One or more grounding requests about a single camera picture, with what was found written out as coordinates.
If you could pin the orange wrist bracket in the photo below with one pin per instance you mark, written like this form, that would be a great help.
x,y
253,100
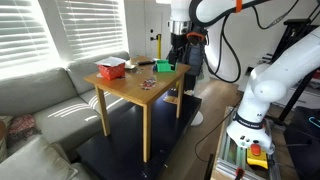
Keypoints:
x,y
195,34

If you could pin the grey fabric sofa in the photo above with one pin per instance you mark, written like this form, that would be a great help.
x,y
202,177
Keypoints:
x,y
30,90

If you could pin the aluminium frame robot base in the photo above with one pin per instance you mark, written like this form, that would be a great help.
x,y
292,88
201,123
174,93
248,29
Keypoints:
x,y
226,156

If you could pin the white window blind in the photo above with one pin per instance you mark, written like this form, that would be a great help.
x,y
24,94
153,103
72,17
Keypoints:
x,y
93,26
23,33

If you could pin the black remote control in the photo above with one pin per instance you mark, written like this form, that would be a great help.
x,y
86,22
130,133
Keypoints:
x,y
146,62

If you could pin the small blue object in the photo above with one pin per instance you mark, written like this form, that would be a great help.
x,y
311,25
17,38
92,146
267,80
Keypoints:
x,y
154,68

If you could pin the black low platform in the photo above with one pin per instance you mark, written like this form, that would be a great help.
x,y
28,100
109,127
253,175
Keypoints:
x,y
123,153

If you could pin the black tripod stand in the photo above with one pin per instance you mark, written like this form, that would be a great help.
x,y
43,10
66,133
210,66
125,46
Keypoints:
x,y
296,96

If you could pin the white paper sheet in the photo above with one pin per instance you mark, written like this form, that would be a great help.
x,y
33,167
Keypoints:
x,y
111,61

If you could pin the grey throw pillow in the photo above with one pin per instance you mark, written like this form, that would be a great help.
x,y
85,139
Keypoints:
x,y
33,160

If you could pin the yellow emergency stop box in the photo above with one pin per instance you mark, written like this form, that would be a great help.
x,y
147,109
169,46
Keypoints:
x,y
256,160

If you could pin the white door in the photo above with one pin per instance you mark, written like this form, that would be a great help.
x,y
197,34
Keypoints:
x,y
153,20

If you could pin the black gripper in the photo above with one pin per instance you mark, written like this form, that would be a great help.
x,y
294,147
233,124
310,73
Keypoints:
x,y
179,41

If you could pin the red patterned box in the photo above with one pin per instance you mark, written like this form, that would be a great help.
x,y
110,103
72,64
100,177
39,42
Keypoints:
x,y
111,72

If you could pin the green plastic box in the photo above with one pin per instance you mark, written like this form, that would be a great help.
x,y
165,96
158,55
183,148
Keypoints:
x,y
165,67

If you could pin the yellow pole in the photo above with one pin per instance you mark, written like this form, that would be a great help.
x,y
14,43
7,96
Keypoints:
x,y
159,46

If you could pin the red clamp knob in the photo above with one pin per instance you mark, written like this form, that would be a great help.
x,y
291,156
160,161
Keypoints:
x,y
239,172

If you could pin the wooden square table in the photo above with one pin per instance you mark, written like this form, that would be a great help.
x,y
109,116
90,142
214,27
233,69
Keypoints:
x,y
133,85

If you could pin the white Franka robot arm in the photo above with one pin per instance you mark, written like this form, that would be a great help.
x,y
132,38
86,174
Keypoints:
x,y
266,83

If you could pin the floral patterned cushion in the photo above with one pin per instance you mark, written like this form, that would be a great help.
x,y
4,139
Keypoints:
x,y
21,126

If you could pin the dark blue puffer jacket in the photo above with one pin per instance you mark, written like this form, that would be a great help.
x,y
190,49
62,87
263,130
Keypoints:
x,y
195,56

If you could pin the white coat rack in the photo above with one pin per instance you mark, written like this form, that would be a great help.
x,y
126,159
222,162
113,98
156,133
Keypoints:
x,y
198,119

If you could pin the black case with cyan mark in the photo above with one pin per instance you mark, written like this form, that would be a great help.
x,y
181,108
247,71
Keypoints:
x,y
303,150

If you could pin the white low cabinet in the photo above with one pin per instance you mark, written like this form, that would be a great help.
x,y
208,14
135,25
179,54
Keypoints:
x,y
308,96

